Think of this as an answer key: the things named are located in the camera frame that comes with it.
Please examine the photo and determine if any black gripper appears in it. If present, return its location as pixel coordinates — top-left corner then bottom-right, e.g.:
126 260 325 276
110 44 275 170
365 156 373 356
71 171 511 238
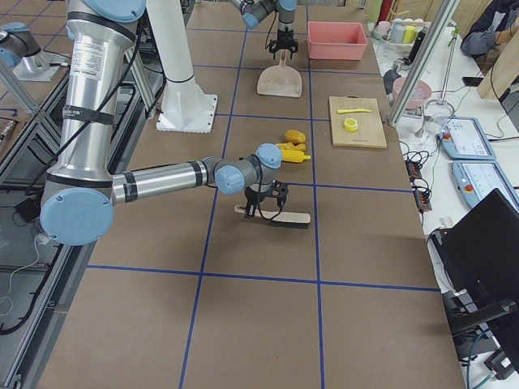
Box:
244 187 276 218
267 28 298 58

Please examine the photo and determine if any beige plastic dustpan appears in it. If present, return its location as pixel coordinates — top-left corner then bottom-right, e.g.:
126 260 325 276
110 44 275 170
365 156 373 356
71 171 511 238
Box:
256 49 302 98

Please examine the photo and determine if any beige hand brush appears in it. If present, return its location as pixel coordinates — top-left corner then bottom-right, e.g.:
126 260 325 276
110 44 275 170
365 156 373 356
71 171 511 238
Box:
234 205 311 229

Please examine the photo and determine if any yellow corn toy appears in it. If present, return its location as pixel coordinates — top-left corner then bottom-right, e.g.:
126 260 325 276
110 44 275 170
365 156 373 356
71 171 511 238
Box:
281 150 311 164

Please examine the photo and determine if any brown potato toy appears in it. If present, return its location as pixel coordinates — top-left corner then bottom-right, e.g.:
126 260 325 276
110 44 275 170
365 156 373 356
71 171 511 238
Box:
285 129 307 145

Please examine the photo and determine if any orange ginger toy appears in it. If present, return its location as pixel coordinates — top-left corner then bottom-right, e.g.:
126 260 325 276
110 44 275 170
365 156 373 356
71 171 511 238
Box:
276 142 307 152

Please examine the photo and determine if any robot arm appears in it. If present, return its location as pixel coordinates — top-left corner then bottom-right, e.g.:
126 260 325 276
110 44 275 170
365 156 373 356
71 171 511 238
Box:
39 1 284 246
229 0 298 58

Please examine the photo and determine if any pink plastic bin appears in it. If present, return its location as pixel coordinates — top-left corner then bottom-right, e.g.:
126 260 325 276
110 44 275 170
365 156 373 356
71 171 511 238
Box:
307 21 367 61

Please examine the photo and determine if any yellow plastic knife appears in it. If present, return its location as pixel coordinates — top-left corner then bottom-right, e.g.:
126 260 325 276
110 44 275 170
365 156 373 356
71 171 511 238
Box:
336 108 373 114

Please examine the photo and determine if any yellow lemon slice toy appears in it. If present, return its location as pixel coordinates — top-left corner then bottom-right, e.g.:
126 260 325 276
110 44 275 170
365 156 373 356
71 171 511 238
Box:
342 118 358 132

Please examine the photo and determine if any wooden cutting board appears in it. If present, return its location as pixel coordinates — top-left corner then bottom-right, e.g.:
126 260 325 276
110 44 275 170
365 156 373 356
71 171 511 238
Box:
328 96 387 149

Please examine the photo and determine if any pink bowl on scale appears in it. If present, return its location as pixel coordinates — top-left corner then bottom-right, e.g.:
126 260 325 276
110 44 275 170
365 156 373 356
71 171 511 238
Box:
392 77 432 109

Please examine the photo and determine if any metal rod stand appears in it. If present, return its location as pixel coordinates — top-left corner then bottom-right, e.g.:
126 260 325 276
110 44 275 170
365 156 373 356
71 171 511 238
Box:
424 27 459 118

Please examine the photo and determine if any upper blue teach pendant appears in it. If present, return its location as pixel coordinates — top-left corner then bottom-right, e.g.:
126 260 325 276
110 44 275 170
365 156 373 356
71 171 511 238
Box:
438 117 496 160

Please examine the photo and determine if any blue teach pendant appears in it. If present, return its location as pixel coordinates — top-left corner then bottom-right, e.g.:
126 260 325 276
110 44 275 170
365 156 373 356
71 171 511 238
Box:
451 160 518 210
438 117 496 160

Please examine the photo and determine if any lower blue teach pendant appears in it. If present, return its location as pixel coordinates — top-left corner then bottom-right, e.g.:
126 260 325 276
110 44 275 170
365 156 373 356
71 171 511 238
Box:
451 160 518 210

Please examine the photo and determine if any black monitor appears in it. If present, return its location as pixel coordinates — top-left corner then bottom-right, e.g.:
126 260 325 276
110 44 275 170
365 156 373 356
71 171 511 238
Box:
435 189 518 369

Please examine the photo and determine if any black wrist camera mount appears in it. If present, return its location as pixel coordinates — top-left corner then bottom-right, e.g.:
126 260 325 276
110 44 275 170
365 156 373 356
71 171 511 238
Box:
268 181 289 212

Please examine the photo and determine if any aluminium frame post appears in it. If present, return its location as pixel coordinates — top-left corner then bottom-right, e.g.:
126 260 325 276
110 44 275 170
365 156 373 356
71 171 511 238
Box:
387 0 460 127

